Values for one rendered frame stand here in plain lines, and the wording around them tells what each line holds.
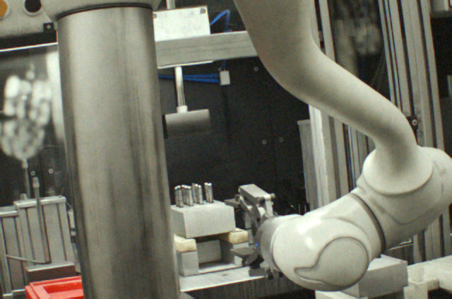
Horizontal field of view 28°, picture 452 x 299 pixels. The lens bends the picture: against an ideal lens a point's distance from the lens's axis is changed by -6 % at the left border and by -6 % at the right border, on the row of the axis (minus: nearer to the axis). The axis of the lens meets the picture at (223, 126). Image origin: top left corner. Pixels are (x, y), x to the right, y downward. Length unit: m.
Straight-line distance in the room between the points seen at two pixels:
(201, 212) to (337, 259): 0.56
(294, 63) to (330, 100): 0.08
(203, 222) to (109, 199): 0.84
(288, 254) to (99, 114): 0.45
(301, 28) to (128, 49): 0.21
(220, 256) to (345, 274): 0.63
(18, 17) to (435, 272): 0.85
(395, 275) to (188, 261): 0.40
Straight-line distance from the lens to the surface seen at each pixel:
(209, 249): 1.81
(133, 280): 0.90
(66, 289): 1.51
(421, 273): 1.65
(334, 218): 1.26
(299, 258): 1.24
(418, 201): 1.28
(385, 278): 1.53
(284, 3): 0.97
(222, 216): 1.73
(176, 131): 1.76
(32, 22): 1.53
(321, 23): 1.68
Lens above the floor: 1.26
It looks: 3 degrees down
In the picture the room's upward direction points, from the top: 7 degrees counter-clockwise
